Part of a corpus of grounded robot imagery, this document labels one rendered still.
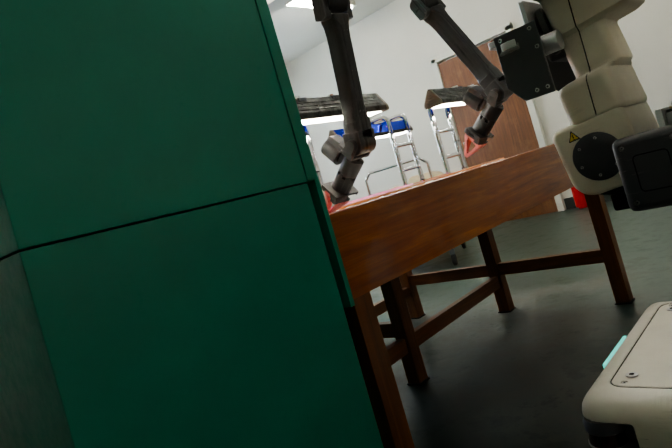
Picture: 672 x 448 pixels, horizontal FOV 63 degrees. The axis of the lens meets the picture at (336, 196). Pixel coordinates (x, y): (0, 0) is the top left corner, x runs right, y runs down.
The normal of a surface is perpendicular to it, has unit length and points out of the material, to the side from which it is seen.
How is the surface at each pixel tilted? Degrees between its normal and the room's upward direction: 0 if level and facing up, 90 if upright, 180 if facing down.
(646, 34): 90
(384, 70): 90
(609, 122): 90
